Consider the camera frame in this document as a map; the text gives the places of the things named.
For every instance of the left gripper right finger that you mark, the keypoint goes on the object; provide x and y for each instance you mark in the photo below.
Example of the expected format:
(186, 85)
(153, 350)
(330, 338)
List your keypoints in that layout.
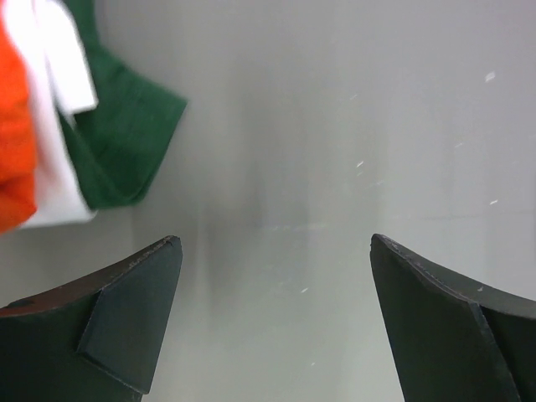
(452, 338)

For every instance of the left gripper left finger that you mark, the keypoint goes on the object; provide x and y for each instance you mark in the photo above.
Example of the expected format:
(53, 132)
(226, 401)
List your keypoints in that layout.
(97, 338)

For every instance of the orange t-shirt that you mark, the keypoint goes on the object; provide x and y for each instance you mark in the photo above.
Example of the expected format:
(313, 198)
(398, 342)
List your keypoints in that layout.
(18, 146)

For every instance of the dark green folded t-shirt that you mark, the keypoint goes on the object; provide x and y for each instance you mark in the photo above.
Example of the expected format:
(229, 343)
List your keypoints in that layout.
(118, 147)

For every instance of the white printed folded t-shirt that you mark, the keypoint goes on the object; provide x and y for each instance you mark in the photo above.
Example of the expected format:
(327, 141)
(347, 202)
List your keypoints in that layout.
(60, 85)

